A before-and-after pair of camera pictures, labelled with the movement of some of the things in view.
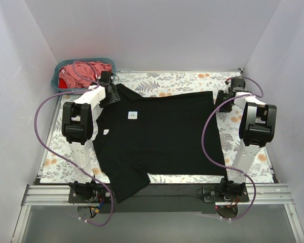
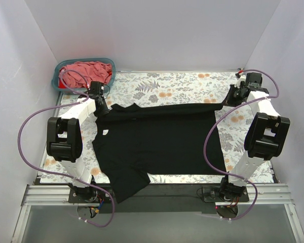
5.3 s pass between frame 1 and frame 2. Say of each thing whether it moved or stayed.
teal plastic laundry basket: stayed
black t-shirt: moved
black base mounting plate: stayed
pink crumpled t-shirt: stayed
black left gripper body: moved
